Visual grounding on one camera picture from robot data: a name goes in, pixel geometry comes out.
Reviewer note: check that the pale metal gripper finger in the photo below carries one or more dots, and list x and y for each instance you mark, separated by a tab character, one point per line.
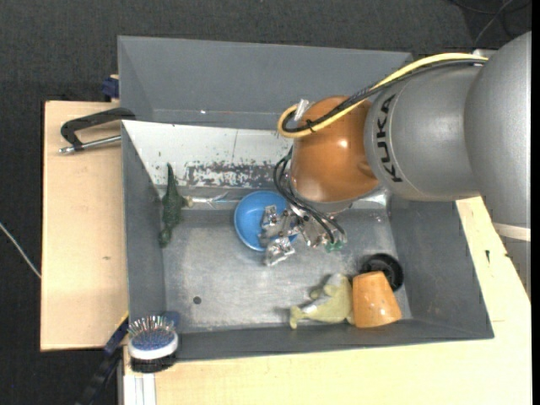
270	219
279	251

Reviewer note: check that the blue bowl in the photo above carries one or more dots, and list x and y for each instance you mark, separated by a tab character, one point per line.
249	222

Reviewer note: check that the grey metal bin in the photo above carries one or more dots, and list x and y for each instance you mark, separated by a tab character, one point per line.
236	285

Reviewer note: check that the thin clear plastic tool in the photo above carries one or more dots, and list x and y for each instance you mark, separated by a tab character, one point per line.
204	200

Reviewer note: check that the black round lid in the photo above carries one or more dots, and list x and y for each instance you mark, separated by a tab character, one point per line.
381	264

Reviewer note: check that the yellow toy animal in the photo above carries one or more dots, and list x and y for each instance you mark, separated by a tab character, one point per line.
333	308

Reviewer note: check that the orange cup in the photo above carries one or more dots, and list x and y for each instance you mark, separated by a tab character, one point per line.
373	302

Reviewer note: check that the green toy lizard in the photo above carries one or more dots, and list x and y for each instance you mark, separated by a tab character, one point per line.
171	209

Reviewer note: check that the white and blue hairbrush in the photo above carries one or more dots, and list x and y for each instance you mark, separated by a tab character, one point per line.
152	341

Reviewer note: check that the pale wood flat board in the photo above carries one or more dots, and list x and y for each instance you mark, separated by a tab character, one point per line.
80	234

